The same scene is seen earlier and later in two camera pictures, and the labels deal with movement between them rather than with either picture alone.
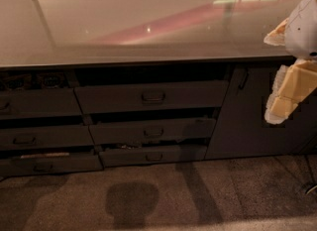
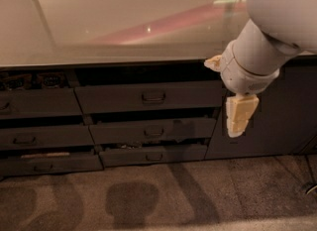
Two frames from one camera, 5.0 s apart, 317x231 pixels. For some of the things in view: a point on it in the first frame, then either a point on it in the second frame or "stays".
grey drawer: (154, 96) stays
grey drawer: (155, 132) stays
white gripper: (303, 32) -> (245, 77)
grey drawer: (39, 102) stays
